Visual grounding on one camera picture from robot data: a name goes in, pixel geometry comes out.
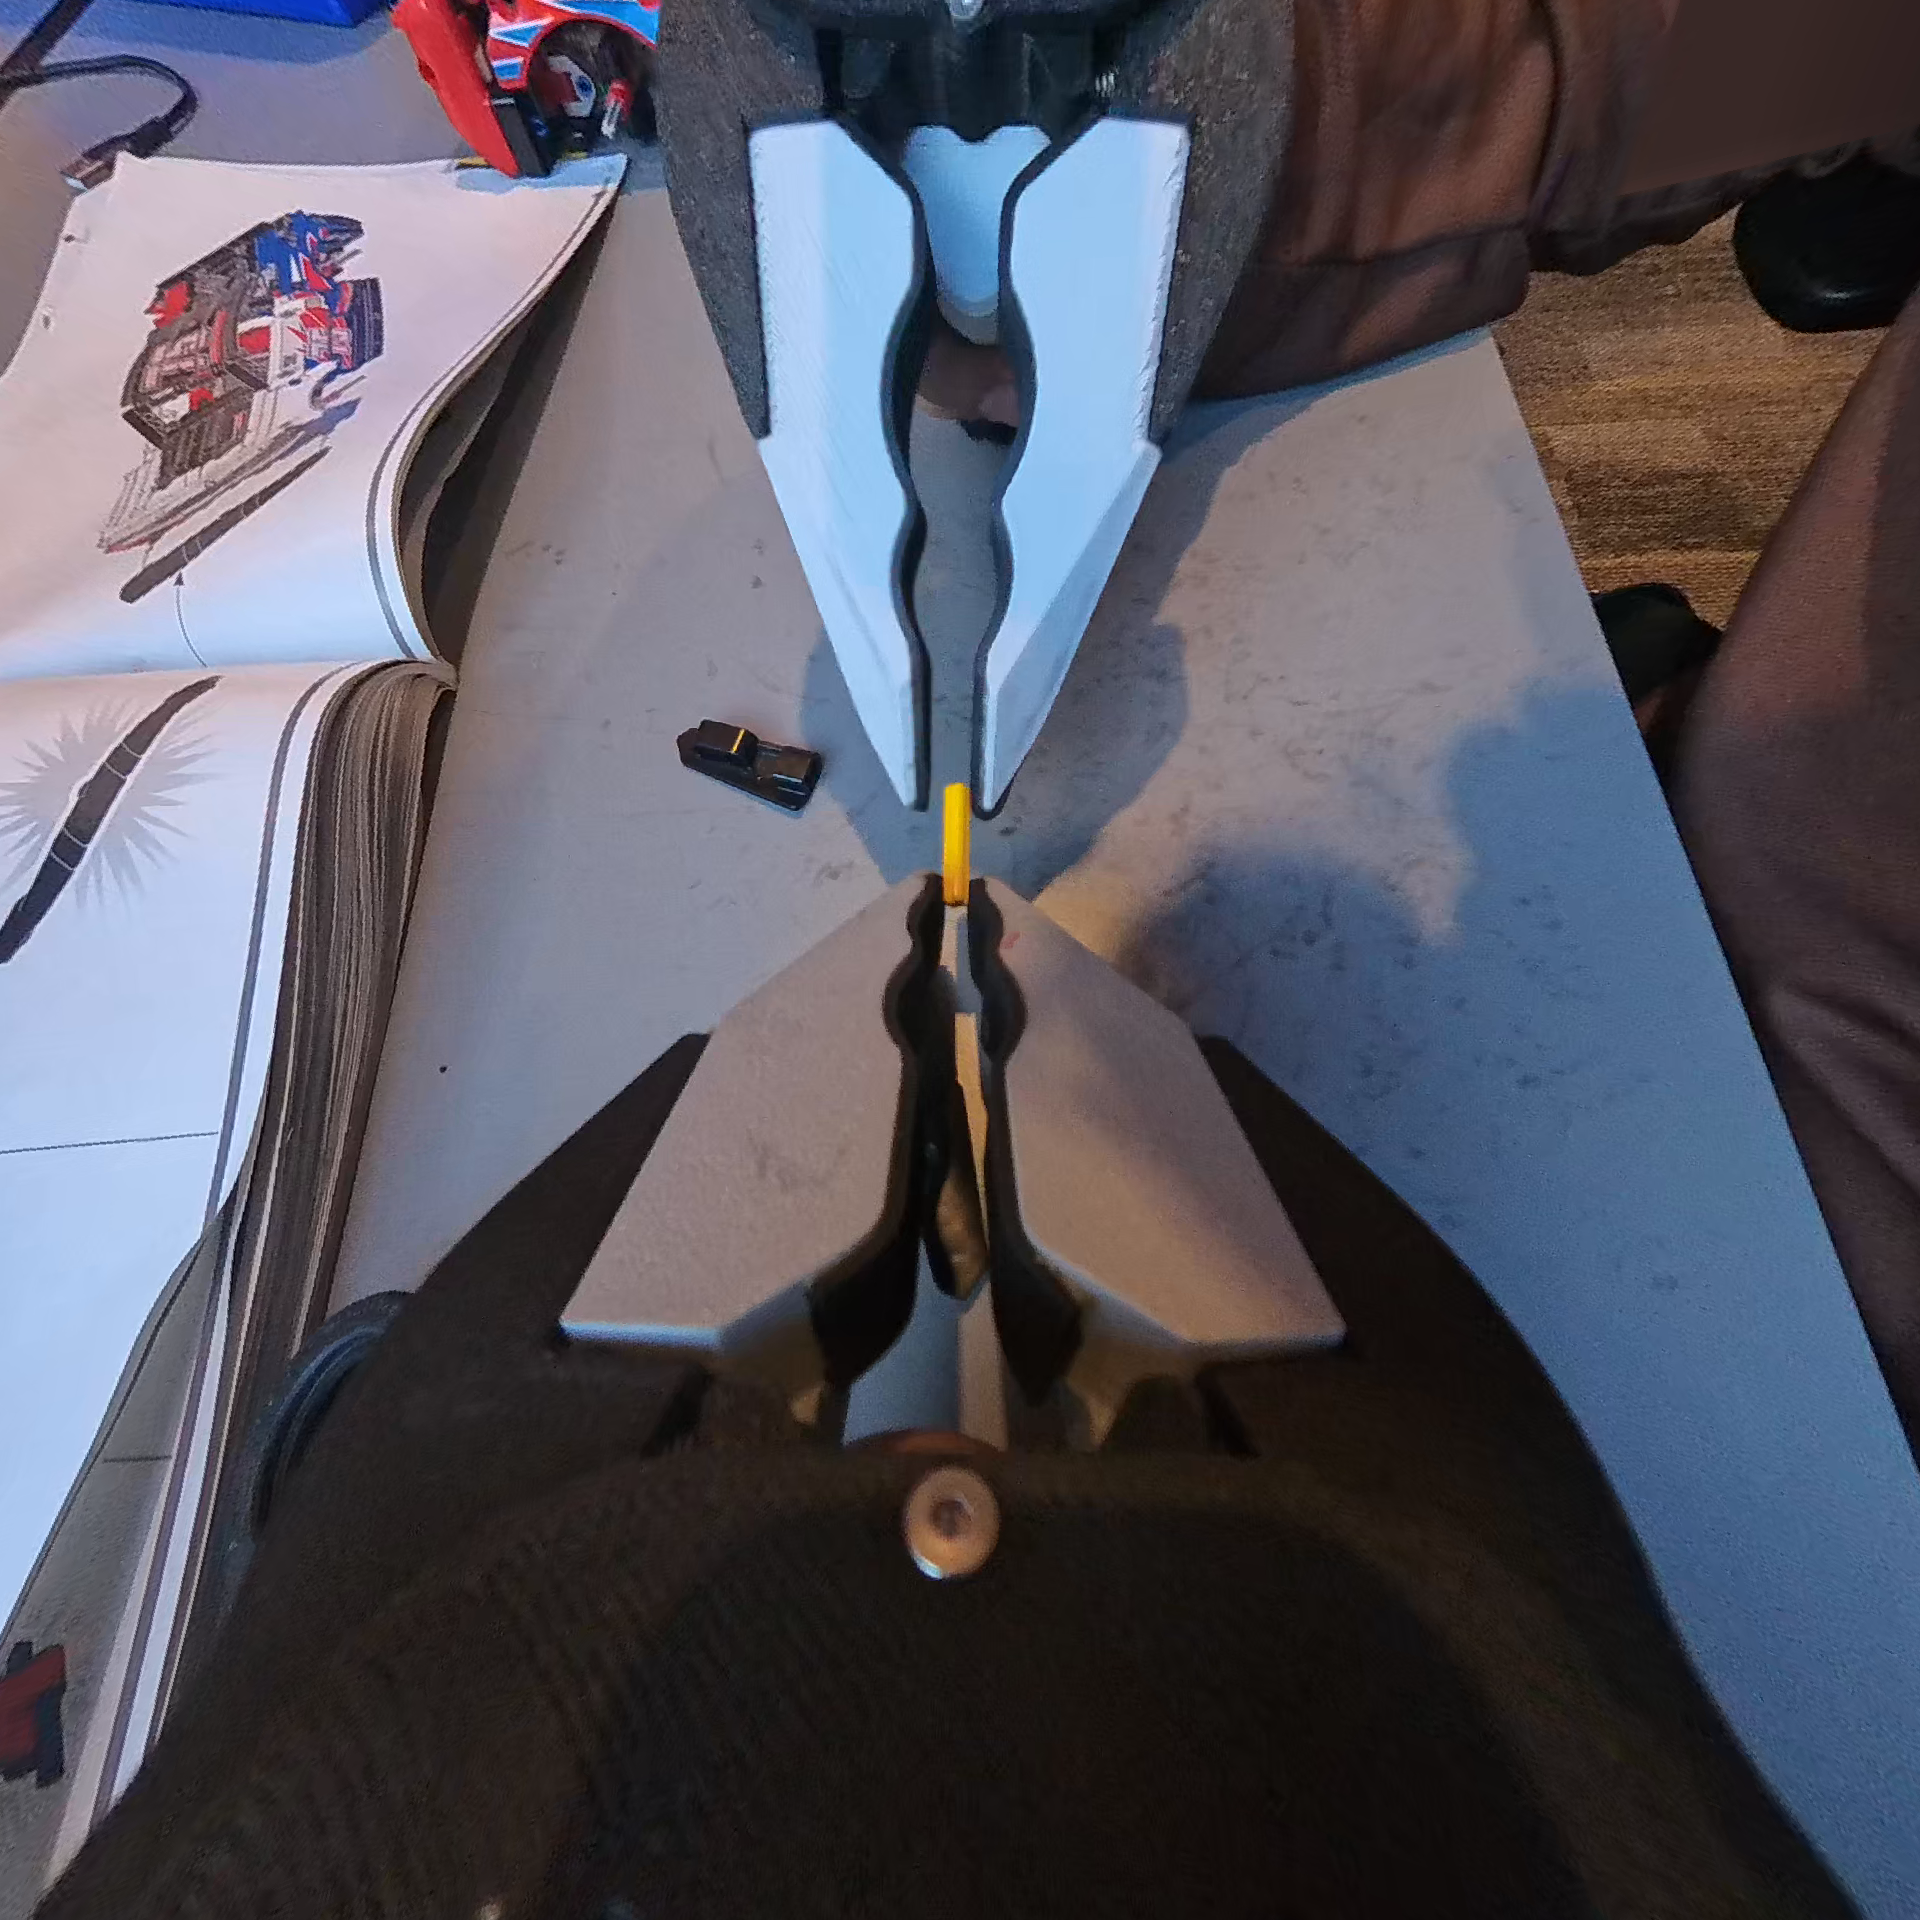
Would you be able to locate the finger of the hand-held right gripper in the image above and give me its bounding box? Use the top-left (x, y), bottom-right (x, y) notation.
top-left (976, 115), bottom-right (1195, 822)
top-left (748, 118), bottom-right (928, 817)

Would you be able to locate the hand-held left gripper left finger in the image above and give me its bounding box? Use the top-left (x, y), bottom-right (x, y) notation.
top-left (562, 874), bottom-right (947, 1391)

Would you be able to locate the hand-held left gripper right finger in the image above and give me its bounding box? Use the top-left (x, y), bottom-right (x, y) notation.
top-left (971, 879), bottom-right (1346, 1401)

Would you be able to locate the toy brick race car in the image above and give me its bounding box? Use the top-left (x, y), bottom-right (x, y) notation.
top-left (393, 0), bottom-right (663, 178)

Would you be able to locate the black brick piece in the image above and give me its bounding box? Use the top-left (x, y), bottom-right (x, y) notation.
top-left (919, 1073), bottom-right (995, 1298)
top-left (679, 721), bottom-right (825, 817)

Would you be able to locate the black rubber tyre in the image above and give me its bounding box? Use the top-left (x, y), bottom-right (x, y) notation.
top-left (240, 1295), bottom-right (415, 1594)

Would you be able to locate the grey desk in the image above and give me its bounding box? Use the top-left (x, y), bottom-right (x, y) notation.
top-left (0, 31), bottom-right (1920, 1920)

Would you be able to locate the person's right hand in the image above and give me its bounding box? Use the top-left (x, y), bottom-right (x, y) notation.
top-left (919, 334), bottom-right (1029, 425)

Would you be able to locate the building instruction booklet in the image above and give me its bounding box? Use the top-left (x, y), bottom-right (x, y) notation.
top-left (0, 151), bottom-right (634, 1863)

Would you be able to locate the person's brown clothing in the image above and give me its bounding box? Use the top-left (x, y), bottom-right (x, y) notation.
top-left (1665, 301), bottom-right (1920, 1456)

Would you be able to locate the black desk cable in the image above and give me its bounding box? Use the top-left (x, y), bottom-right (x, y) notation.
top-left (0, 0), bottom-right (202, 190)

